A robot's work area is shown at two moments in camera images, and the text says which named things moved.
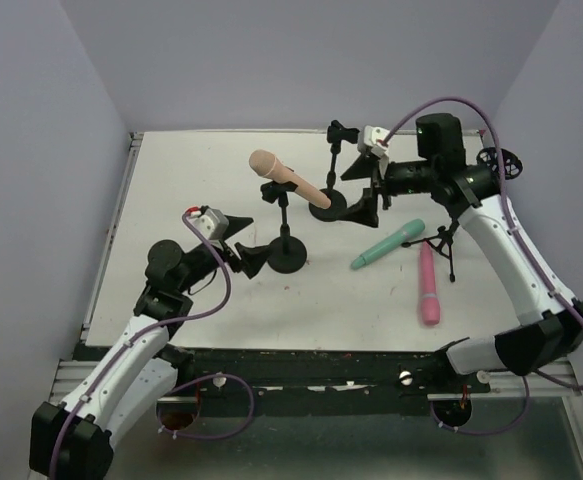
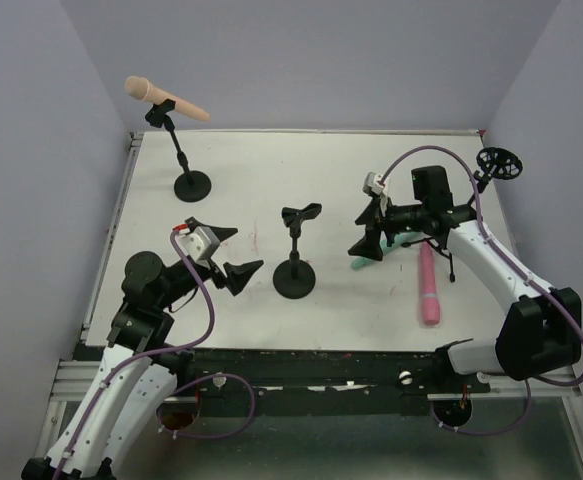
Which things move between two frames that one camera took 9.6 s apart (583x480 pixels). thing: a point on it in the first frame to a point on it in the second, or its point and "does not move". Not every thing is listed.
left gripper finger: x=252 y=258 to x=238 y=275
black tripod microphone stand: x=442 y=243 to x=493 y=162
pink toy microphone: x=430 y=304 does not move
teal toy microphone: x=408 y=231 does not move
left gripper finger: x=236 y=223 to x=219 y=233
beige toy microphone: x=266 y=164 to x=140 y=89
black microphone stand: x=287 y=253 to x=191 y=186
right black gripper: x=380 y=181 to x=378 y=220
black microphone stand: x=336 y=133 to x=295 y=278
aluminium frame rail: x=78 y=364 does not move
